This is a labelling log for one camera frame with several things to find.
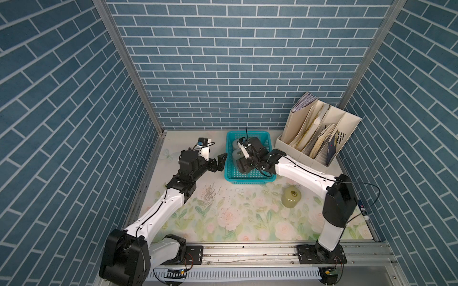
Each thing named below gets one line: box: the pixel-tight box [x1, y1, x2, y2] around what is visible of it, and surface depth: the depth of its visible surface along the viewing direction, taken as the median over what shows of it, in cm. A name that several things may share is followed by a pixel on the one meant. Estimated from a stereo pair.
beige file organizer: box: [274, 100, 362, 170], surface depth 101 cm
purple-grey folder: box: [291, 91, 319, 114], surface depth 98 cm
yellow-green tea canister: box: [281, 186, 302, 209], surface depth 85 cm
